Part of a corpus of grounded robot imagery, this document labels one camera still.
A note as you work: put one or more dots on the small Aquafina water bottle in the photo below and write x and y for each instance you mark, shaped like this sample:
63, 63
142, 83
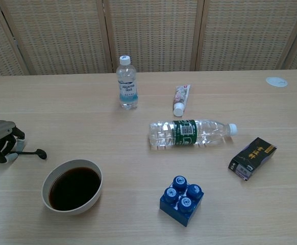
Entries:
128, 89

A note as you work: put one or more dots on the toothpaste tube with white cap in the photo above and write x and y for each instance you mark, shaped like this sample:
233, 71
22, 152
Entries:
180, 95

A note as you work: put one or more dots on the white round table grommet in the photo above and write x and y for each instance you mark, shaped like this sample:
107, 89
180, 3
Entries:
276, 81

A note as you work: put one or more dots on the woven folding screen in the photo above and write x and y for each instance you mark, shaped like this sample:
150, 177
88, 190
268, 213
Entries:
151, 33

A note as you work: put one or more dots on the black box with gold print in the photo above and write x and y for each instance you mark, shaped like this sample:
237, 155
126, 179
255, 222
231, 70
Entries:
253, 155

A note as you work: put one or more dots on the white bowl of dark liquid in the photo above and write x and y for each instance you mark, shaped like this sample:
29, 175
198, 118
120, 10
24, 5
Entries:
95, 201

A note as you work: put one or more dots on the clear water bottle green label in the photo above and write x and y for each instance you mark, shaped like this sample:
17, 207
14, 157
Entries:
184, 132

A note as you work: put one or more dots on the blue four-stud building block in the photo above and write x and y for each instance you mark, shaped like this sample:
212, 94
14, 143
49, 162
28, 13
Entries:
174, 209

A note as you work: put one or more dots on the black plastic spoon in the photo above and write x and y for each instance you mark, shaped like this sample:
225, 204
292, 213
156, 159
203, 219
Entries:
40, 153

